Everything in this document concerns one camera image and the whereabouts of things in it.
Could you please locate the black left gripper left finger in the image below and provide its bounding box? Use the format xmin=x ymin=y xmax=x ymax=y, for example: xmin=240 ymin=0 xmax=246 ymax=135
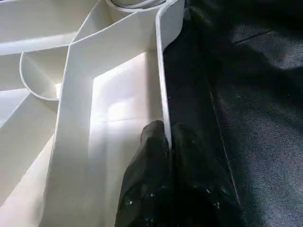
xmin=115 ymin=120 xmax=175 ymax=227

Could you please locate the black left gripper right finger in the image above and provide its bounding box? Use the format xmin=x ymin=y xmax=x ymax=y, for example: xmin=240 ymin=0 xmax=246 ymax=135
xmin=170 ymin=122 xmax=248 ymax=227

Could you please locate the white plastic table top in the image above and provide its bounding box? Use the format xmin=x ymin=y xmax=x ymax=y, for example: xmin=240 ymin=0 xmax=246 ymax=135
xmin=0 ymin=0 xmax=185 ymax=227

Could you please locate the black shiny table mat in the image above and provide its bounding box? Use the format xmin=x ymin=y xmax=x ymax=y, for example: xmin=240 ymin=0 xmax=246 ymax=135
xmin=163 ymin=0 xmax=303 ymax=227

